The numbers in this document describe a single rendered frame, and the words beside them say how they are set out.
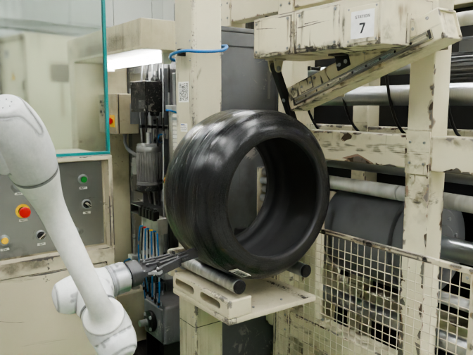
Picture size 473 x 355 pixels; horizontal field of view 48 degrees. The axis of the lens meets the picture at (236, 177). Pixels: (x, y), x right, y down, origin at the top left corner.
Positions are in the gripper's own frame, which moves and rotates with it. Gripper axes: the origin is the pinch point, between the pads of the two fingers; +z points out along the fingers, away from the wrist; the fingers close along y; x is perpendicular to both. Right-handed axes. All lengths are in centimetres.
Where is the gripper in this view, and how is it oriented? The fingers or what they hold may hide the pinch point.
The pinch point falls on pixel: (186, 255)
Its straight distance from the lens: 166.1
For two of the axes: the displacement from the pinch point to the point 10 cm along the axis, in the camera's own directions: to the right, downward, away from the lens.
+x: 1.1, 9.7, 2.0
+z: 8.1, -2.1, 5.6
